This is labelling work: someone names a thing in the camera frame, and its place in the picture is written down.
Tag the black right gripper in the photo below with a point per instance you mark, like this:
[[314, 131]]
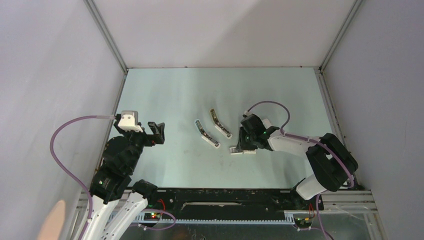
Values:
[[242, 145]]

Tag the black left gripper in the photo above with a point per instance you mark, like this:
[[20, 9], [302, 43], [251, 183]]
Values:
[[158, 129]]

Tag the beige white stapler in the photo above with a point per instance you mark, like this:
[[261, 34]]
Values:
[[217, 124]]

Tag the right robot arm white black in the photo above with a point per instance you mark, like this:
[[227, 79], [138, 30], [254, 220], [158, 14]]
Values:
[[332, 164]]

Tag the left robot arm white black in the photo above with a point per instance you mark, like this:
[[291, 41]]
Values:
[[106, 190]]

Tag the pink stapler small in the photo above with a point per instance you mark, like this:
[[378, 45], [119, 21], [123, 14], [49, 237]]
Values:
[[266, 122]]

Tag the white staple box sleeve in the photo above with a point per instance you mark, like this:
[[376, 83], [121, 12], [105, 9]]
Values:
[[251, 152]]

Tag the open staple box tray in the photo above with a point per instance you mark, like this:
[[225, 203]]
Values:
[[235, 151]]

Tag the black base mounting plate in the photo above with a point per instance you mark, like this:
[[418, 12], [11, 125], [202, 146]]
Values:
[[231, 203]]

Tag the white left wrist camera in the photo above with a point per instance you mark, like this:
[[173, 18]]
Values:
[[128, 122]]

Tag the slotted cable duct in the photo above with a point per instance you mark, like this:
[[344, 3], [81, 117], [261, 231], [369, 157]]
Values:
[[147, 218]]

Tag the aluminium corner frame post right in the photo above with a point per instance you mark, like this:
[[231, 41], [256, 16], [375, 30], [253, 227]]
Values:
[[353, 11]]

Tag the aluminium corner frame post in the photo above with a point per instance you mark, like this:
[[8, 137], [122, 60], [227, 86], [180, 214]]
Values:
[[105, 32], [353, 11]]

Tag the aluminium corner frame post left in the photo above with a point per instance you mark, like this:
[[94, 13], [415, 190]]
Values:
[[105, 32]]

